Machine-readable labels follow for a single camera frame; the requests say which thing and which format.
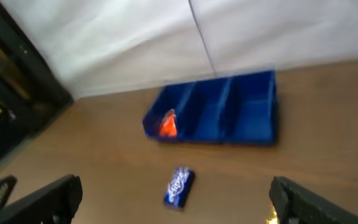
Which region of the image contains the blue tray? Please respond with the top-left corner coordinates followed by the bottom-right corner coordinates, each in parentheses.
top-left (142, 70), bottom-right (278, 146)

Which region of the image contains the gold candy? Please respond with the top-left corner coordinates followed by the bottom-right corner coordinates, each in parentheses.
top-left (265, 203), bottom-right (280, 224)

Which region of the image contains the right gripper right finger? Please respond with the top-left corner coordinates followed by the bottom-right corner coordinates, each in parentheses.
top-left (268, 175), bottom-right (358, 224)

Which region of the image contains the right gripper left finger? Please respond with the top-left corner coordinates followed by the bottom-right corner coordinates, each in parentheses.
top-left (0, 174), bottom-right (84, 224)

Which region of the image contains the orange candy box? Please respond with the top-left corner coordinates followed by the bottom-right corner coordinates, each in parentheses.
top-left (165, 108), bottom-right (178, 138)
top-left (158, 116), bottom-right (169, 138)

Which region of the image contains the blue candy pack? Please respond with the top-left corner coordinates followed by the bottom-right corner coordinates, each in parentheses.
top-left (162, 166), bottom-right (196, 212)

